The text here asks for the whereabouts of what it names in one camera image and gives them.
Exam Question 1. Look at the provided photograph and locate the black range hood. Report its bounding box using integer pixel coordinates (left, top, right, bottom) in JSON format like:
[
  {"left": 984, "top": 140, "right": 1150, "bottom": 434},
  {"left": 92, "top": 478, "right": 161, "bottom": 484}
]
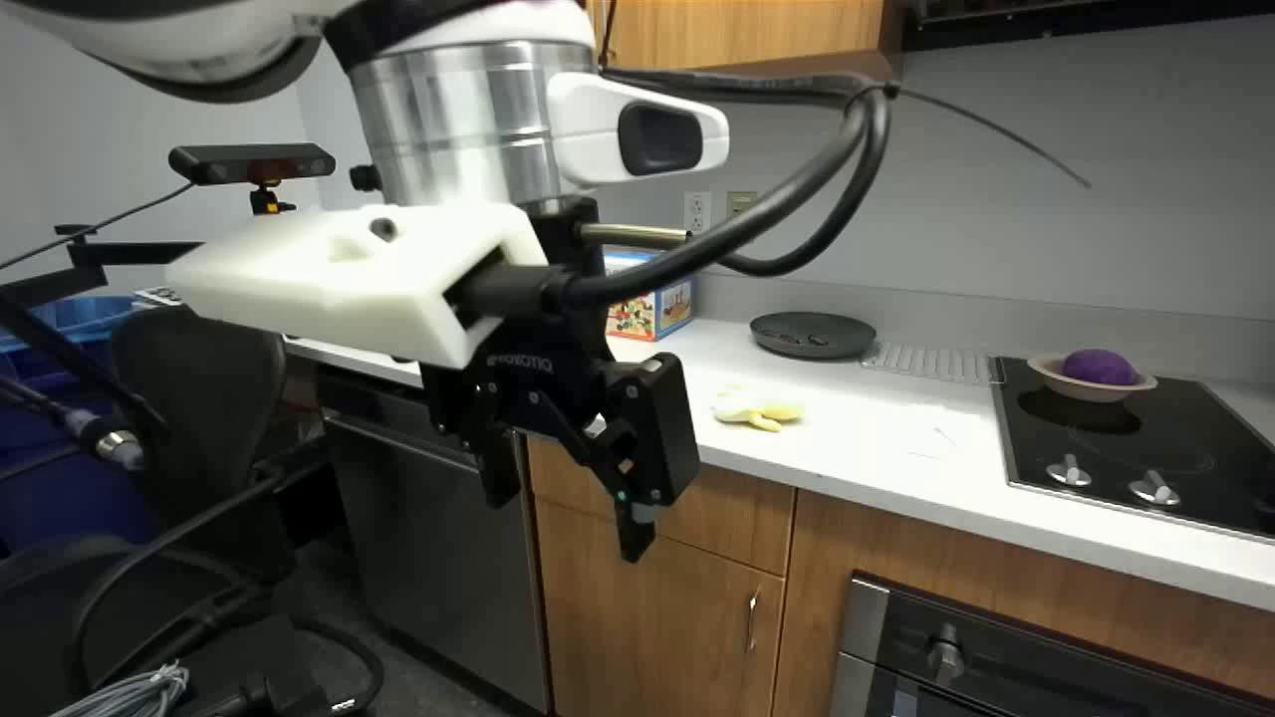
[{"left": 902, "top": 0, "right": 1275, "bottom": 57}]

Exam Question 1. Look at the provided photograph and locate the silver cooktop knob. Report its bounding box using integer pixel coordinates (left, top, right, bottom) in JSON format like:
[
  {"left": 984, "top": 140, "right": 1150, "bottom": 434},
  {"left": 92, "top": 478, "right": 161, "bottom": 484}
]
[
  {"left": 1128, "top": 467, "right": 1182, "bottom": 513},
  {"left": 1043, "top": 448, "right": 1097, "bottom": 492}
]

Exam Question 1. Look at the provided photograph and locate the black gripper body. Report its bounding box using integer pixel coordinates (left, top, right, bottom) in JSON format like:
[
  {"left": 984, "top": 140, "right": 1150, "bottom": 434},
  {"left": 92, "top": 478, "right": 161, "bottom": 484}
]
[{"left": 444, "top": 252, "right": 631, "bottom": 430}]

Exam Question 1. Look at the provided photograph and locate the silver cabinet door handle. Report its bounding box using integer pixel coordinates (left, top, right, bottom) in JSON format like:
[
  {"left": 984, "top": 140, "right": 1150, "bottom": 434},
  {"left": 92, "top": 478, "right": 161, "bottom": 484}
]
[{"left": 736, "top": 586, "right": 769, "bottom": 656}]

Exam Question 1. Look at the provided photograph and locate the white wall outlet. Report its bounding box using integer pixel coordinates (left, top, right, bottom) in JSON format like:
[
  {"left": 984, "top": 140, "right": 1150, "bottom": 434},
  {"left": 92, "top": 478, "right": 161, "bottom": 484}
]
[{"left": 682, "top": 187, "right": 721, "bottom": 240}]

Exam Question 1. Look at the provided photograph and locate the black camera stand boom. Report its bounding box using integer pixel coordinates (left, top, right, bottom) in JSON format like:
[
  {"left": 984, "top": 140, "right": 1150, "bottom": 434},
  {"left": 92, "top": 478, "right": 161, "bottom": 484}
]
[{"left": 0, "top": 213, "right": 202, "bottom": 478}]

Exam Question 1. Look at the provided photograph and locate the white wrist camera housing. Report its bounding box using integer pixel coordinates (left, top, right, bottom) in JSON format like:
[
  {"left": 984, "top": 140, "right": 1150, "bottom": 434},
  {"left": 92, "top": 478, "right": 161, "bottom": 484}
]
[{"left": 165, "top": 196, "right": 550, "bottom": 369}]

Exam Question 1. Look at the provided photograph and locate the blue plastic bin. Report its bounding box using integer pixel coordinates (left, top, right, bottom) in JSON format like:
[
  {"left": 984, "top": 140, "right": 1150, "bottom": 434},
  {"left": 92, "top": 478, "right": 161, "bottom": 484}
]
[{"left": 0, "top": 289, "right": 146, "bottom": 559}]

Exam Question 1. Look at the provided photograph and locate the black glass cooktop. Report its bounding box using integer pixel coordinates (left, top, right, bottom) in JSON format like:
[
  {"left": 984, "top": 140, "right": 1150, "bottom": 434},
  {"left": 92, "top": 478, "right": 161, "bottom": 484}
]
[{"left": 990, "top": 355, "right": 1275, "bottom": 540}]

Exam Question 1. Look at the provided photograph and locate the wooden wall cabinet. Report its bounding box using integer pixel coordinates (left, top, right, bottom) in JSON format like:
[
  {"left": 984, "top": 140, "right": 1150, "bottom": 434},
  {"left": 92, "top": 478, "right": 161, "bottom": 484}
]
[{"left": 581, "top": 0, "right": 909, "bottom": 89}]

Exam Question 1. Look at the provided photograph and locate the wooden base cabinet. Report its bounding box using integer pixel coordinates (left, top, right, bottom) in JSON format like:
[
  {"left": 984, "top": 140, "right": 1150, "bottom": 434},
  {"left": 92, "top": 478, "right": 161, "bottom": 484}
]
[{"left": 522, "top": 430, "right": 1275, "bottom": 717}]

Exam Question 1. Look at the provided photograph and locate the black round plate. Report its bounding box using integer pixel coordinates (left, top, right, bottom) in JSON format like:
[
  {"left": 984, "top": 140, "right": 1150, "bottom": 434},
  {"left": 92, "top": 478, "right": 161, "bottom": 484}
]
[{"left": 744, "top": 305, "right": 882, "bottom": 365}]

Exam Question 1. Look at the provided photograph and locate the black office chair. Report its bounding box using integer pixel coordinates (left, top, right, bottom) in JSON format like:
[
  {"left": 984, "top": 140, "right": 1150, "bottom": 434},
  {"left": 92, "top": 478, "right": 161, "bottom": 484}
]
[{"left": 0, "top": 305, "right": 392, "bottom": 717}]

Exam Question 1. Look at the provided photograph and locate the pale pink bowl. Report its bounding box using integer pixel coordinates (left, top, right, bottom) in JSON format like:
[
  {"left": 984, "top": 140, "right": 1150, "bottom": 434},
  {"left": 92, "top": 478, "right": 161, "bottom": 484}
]
[{"left": 1024, "top": 345, "right": 1162, "bottom": 406}]

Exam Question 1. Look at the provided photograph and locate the black bar camera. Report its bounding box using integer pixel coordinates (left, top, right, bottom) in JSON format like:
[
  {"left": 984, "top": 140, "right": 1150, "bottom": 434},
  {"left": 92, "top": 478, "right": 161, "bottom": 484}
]
[{"left": 166, "top": 140, "right": 338, "bottom": 220}]

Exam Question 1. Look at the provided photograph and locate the black built-in oven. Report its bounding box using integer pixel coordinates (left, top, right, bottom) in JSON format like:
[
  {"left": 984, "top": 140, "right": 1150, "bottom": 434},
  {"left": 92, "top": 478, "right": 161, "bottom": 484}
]
[{"left": 828, "top": 568, "right": 1275, "bottom": 717}]

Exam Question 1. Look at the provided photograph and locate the silver oven knob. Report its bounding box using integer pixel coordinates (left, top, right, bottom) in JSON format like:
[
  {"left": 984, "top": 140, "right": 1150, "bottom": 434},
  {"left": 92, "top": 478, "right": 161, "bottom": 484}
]
[{"left": 923, "top": 618, "right": 967, "bottom": 687}]

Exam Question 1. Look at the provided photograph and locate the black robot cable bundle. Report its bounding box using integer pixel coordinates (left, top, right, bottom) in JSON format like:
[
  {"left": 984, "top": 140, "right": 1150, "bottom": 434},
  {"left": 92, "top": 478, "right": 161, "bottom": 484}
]
[{"left": 562, "top": 62, "right": 898, "bottom": 309}]

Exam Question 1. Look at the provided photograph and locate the purple round object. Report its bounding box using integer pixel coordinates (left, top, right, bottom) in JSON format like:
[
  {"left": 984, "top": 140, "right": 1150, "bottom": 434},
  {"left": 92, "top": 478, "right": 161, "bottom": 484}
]
[{"left": 1056, "top": 345, "right": 1142, "bottom": 389}]

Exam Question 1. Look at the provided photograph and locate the stainless dishwasher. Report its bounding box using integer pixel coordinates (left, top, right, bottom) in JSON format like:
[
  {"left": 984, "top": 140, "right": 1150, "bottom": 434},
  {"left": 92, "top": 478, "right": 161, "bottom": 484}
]
[{"left": 316, "top": 365, "right": 555, "bottom": 717}]

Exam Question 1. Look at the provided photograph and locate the colourful cardboard box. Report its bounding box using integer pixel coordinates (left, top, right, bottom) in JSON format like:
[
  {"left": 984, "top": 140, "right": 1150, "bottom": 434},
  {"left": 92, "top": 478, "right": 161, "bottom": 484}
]
[{"left": 602, "top": 252, "right": 703, "bottom": 345}]

